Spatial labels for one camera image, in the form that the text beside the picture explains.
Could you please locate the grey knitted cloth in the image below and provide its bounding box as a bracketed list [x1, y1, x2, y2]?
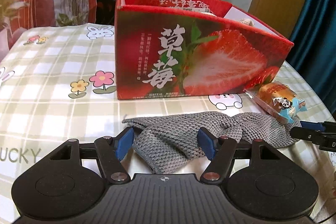
[123, 111, 301, 174]

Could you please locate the packaged bread blue wrapper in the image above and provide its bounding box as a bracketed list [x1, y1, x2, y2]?
[244, 81, 307, 124]

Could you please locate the teal curtain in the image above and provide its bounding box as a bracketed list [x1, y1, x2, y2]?
[286, 0, 335, 113]

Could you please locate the green checked bunny tablecloth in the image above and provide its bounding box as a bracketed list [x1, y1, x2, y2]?
[1, 24, 335, 223]

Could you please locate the red strawberry cardboard box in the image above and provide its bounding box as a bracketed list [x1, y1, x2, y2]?
[114, 0, 293, 100]

